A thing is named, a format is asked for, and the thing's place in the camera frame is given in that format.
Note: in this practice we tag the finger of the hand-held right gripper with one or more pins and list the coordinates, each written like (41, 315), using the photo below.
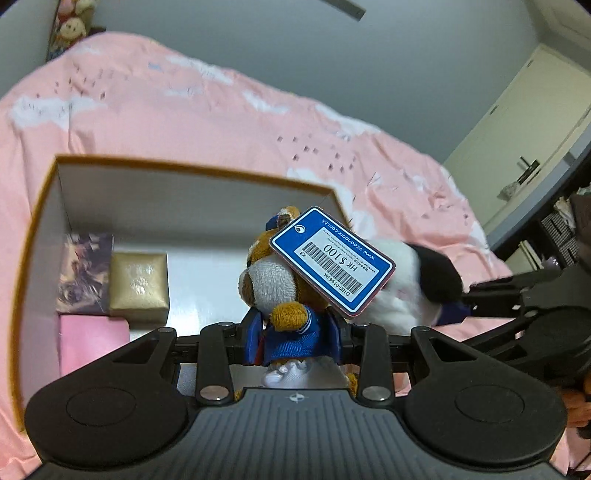
(508, 282)
(455, 311)

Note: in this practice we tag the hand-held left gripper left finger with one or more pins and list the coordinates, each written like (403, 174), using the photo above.
(253, 339)

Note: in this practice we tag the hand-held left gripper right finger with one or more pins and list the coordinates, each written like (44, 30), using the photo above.
(340, 341)

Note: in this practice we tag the black and white dog plush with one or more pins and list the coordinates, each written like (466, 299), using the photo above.
(406, 286)

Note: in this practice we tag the brown fox plush toy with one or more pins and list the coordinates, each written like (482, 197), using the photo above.
(272, 286)

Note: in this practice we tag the blue hang tag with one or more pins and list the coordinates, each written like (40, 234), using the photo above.
(332, 263)

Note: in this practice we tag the gold box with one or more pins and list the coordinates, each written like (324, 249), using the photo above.
(138, 286)

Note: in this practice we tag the pink box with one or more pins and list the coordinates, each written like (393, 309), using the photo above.
(92, 344)

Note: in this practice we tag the yellow cardboard box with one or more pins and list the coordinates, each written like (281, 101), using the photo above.
(138, 203)

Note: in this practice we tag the purple printed box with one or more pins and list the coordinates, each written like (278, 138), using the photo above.
(85, 272)

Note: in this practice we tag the dark furniture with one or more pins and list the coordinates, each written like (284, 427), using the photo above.
(563, 230)

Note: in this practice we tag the cream door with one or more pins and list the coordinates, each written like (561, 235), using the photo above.
(517, 120)

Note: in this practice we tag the pink printed blanket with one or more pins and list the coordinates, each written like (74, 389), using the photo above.
(161, 115)

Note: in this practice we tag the hanging column of plush toys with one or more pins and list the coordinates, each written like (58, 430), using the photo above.
(69, 23)

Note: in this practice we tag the grey wall plate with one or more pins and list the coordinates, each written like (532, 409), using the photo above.
(346, 7)

